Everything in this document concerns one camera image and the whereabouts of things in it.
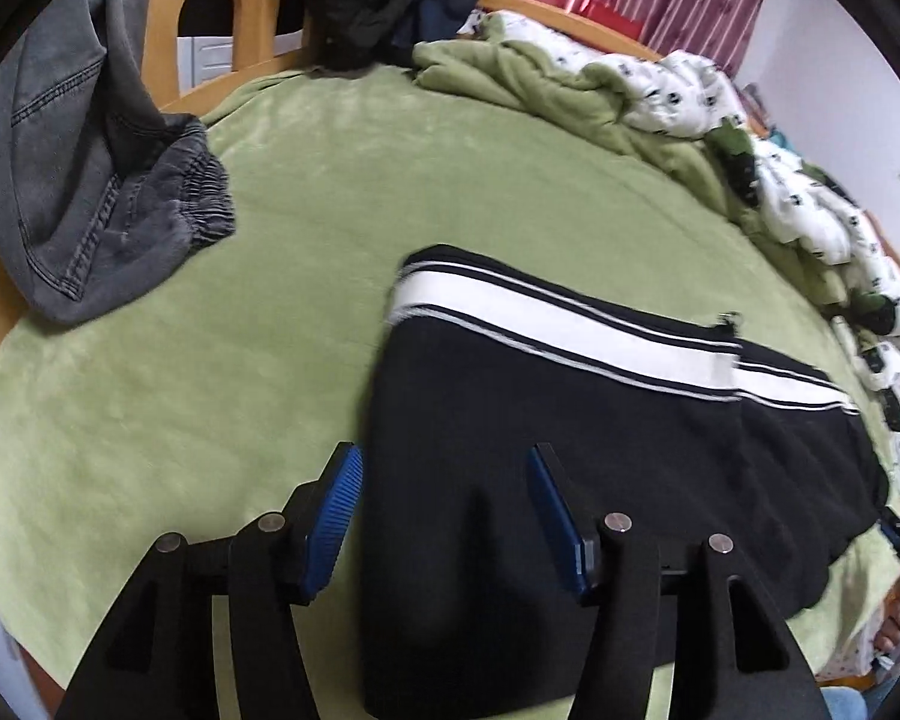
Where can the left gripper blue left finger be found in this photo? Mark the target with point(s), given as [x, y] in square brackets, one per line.
[153, 654]

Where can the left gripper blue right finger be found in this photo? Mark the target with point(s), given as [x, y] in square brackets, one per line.
[734, 656]

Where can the black pants with white stripes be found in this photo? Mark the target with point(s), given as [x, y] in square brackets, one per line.
[689, 430]

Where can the person's right hand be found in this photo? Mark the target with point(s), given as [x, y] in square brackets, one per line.
[887, 639]

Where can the green fleece bed sheet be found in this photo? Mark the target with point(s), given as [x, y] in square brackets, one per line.
[199, 406]

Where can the grey denim jeans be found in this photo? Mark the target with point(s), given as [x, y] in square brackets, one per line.
[102, 197]

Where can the white floral quilt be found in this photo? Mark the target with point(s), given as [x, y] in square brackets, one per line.
[682, 115]

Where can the black clothes pile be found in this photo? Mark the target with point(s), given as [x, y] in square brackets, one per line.
[359, 33]

